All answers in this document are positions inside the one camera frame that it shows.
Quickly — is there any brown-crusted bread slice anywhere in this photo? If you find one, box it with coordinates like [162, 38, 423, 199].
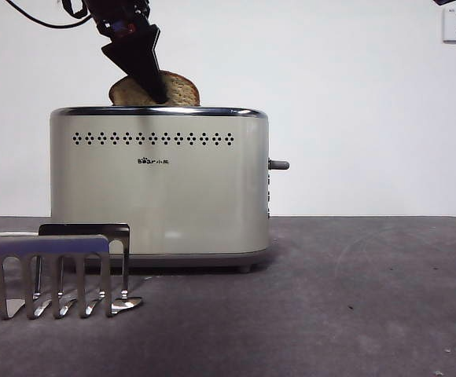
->
[108, 70, 201, 108]

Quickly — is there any cream toaster with chrome rim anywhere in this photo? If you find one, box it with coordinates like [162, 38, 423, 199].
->
[49, 104, 271, 275]

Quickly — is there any shiny metal toast rack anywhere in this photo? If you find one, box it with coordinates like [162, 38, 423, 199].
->
[0, 222, 145, 320]

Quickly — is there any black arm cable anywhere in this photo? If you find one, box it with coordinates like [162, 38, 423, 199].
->
[3, 0, 95, 30]

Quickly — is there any white power cable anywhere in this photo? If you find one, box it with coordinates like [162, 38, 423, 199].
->
[0, 231, 40, 241]

